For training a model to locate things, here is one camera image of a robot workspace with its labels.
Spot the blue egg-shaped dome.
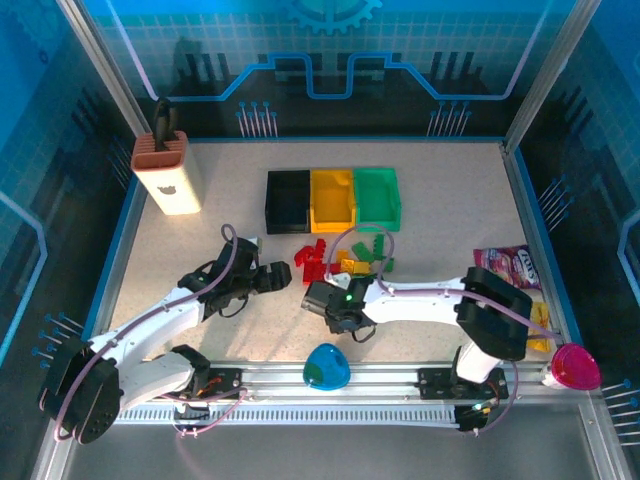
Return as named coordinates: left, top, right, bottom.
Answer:
left=302, top=342, right=351, bottom=392

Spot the black plastic bin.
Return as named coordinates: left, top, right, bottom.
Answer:
left=264, top=169, right=314, bottom=235

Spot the yellow plastic bin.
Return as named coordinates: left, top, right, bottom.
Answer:
left=309, top=168, right=357, bottom=234

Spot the green plastic bin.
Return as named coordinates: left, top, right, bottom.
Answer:
left=352, top=167, right=403, bottom=234

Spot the white knife block, terracotta top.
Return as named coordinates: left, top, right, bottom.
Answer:
left=130, top=130, right=205, bottom=217

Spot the black controller board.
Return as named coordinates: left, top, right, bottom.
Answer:
left=454, top=399, right=501, bottom=434

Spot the purple candy bag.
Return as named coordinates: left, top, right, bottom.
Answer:
left=472, top=243, right=544, bottom=291

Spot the yellow snack bag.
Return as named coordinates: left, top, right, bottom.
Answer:
left=524, top=301, right=551, bottom=353

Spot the pink egg-shaped dome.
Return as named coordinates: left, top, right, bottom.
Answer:
left=541, top=342, right=603, bottom=392

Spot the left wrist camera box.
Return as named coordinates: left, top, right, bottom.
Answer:
left=219, top=236, right=265, bottom=275

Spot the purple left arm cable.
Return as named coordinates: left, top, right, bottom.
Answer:
left=52, top=223, right=249, bottom=444

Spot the aluminium mounting rail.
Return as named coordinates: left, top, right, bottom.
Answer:
left=139, top=360, right=564, bottom=407

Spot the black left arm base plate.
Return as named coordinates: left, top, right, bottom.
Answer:
left=172, top=364, right=244, bottom=401

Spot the white slotted cable duct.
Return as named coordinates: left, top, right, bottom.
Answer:
left=117, top=404, right=461, bottom=427

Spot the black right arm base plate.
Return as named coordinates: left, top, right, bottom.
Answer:
left=417, top=367, right=510, bottom=401

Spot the black utensil handle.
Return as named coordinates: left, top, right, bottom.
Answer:
left=152, top=98, right=177, bottom=151

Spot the aluminium frame post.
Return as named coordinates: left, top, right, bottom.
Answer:
left=53, top=0, right=164, bottom=144
left=501, top=0, right=599, bottom=154

